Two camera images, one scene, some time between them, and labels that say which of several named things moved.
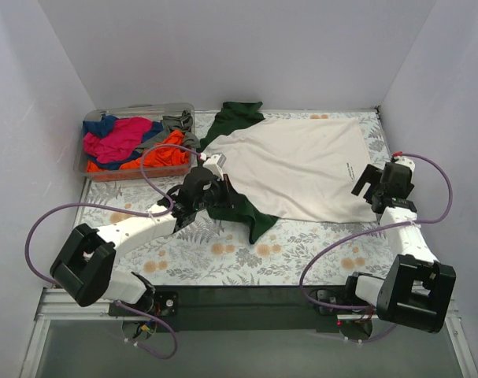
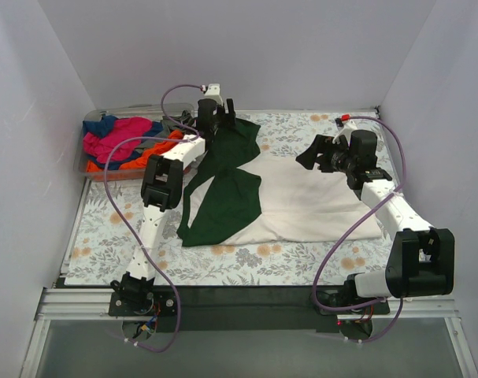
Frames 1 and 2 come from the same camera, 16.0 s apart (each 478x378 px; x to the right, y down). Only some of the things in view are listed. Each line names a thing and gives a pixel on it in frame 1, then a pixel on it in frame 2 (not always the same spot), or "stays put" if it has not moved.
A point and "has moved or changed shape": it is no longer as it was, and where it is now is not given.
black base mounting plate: x=244 y=309 stays put
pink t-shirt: x=120 y=142 stays put
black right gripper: x=372 y=178 -> x=322 y=153
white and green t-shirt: x=301 y=169 has moved or changed shape
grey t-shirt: x=182 y=123 stays put
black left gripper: x=226 y=188 -> x=221 y=116
